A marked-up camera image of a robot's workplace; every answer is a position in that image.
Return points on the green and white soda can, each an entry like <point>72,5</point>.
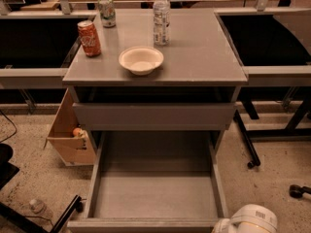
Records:
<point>107,13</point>

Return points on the clear plastic water bottle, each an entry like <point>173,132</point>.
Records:
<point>161,9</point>

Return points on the cardboard box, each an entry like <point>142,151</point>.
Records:
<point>73,151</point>

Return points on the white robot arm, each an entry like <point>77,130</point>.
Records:
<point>250,218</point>

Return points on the black table leg with caster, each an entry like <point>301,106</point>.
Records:
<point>254,162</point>

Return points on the grey drawer cabinet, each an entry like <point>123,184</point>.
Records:
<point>199,66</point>

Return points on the red soda can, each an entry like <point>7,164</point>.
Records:
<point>89,38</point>

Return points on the orange fruit in box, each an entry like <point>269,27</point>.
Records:
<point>76,131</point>

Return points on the plastic bottle on floor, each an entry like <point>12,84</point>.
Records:
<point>38,209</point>

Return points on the white paper bowl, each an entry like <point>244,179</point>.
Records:
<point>141,61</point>

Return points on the black caster wheel right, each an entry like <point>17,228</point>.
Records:
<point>297,191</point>

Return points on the grey drawer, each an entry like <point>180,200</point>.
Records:
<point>153,182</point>
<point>167,117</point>

